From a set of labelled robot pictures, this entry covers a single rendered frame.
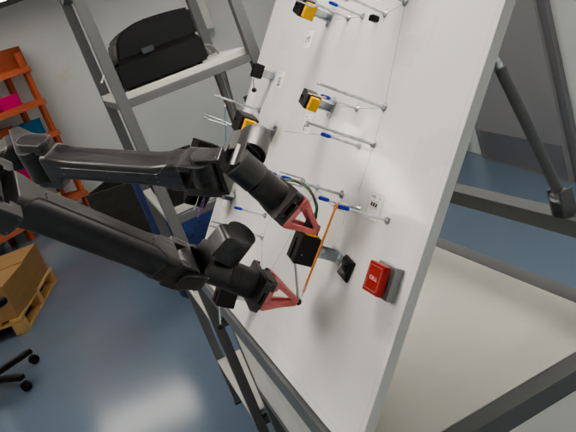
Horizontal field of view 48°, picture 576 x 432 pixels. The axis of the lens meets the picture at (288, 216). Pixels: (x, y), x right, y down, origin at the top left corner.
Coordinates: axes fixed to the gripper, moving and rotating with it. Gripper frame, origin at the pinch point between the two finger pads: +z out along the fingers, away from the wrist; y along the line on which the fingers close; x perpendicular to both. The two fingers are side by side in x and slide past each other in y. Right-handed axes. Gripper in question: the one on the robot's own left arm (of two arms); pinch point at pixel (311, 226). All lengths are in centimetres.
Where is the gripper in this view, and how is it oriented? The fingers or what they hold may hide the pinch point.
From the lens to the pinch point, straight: 120.4
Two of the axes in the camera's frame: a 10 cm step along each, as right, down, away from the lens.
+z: 6.9, 5.9, 4.2
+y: -3.0, -3.0, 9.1
